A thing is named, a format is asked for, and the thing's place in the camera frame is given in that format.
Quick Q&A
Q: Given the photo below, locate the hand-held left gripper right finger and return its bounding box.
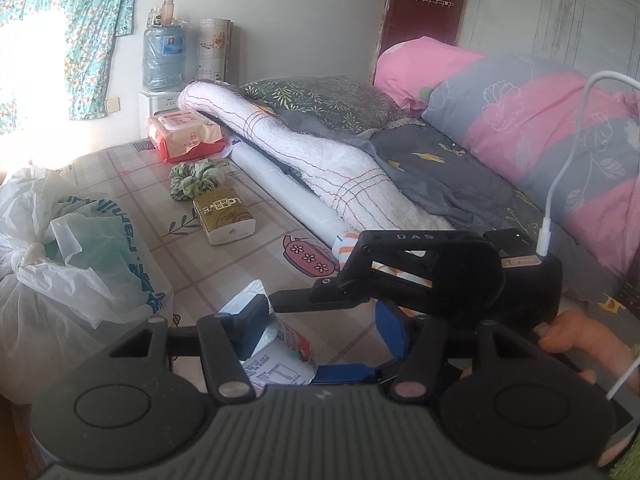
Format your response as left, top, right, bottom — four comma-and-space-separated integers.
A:
375, 300, 540, 403

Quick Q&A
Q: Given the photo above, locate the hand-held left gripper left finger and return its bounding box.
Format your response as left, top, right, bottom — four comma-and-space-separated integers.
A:
107, 294, 274, 404

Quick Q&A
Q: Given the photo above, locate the white tied plastic bag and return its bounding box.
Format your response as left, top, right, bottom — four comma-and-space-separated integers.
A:
0, 165, 174, 404

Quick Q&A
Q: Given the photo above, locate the pink pillow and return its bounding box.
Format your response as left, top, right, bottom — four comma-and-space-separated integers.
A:
374, 36, 494, 119

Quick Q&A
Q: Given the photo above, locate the brown tissue pack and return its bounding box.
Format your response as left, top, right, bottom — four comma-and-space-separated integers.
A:
192, 187, 259, 246

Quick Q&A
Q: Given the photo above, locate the red wet wipes pack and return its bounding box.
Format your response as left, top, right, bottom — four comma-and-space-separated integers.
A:
146, 109, 226, 163

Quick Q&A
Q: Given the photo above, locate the white water dispenser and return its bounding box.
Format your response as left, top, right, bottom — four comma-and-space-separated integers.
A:
138, 90, 184, 127

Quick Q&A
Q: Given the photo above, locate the brown door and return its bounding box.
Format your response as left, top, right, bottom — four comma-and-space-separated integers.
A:
372, 0, 474, 87

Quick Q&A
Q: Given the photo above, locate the pale rolled sheet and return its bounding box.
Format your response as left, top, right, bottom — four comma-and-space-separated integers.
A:
227, 135, 362, 247

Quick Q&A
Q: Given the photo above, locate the green scrunchie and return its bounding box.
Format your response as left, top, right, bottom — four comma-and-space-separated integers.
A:
169, 159, 232, 202

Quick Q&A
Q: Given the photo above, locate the orange striped cloth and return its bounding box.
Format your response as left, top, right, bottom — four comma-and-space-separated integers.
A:
332, 230, 434, 291

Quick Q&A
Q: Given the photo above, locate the white cable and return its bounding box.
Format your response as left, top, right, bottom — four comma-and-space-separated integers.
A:
536, 71, 640, 257

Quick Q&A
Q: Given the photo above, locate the white rolled towel blanket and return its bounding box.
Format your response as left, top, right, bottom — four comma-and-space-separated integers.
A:
177, 80, 457, 247

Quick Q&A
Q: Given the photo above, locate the white paper roll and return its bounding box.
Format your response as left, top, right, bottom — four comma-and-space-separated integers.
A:
220, 280, 319, 392

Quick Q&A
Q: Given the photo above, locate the rolled printed mat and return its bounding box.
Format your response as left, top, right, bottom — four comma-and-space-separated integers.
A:
195, 18, 234, 84

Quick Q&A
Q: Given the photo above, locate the teal floral curtain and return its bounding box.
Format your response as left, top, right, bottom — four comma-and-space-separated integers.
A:
0, 0, 140, 136

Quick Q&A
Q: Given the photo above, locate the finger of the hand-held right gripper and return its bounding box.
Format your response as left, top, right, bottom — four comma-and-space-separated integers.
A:
269, 230, 482, 314
312, 361, 401, 387

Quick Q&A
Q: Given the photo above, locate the person's right hand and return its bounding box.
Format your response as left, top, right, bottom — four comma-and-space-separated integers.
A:
537, 309, 634, 386

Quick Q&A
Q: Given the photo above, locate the blue water bottle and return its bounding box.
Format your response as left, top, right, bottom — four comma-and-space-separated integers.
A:
142, 24, 189, 94

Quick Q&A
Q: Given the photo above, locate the dark floral pillow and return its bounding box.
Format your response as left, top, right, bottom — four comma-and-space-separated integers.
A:
240, 76, 417, 137

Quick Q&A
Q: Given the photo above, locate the pink grey floral quilt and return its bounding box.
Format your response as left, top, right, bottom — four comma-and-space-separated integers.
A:
422, 52, 640, 282

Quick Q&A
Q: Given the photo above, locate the grey printed bedsheet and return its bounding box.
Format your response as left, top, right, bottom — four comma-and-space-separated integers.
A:
272, 110, 626, 307

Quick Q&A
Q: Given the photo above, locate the pale wooden headboard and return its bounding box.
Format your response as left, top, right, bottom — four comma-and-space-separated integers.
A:
457, 0, 640, 92

